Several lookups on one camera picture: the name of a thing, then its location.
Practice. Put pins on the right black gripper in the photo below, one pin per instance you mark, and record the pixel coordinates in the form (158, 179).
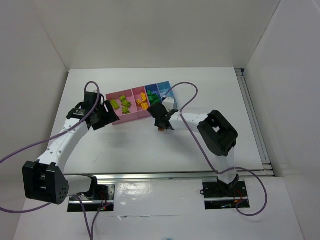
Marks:
(160, 117)

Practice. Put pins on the lime lego small square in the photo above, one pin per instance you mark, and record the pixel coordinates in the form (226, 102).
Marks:
(126, 103)

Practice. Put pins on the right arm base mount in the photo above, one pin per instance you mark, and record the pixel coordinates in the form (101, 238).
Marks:
(215, 198)

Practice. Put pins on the dark blue bin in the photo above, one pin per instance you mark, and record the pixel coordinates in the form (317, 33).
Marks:
(154, 89)

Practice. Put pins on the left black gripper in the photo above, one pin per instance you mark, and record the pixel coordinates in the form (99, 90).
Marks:
(103, 118)

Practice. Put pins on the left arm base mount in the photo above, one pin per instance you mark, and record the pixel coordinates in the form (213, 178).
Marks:
(103, 199)

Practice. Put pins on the lime long lego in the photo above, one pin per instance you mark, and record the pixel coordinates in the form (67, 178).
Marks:
(114, 104)

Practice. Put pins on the dark green long lego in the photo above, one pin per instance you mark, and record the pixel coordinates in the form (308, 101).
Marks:
(154, 101)

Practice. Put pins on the yellow small square lego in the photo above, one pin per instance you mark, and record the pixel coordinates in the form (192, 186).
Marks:
(144, 106)

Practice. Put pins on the aluminium rail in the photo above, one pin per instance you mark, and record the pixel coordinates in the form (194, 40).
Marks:
(155, 176)
(267, 168)

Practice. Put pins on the large pink bin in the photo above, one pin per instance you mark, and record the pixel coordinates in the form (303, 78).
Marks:
(133, 109)

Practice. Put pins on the aluminium rail right side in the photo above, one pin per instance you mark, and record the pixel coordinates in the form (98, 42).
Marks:
(267, 168)

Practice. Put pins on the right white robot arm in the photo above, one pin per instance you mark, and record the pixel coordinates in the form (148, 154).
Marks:
(219, 136)

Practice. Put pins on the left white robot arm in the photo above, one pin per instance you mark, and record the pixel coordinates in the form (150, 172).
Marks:
(44, 178)

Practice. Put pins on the light blue bin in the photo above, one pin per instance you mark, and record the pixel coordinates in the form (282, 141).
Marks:
(163, 88)

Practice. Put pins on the aluminium rail front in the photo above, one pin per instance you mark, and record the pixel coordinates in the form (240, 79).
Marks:
(155, 176)

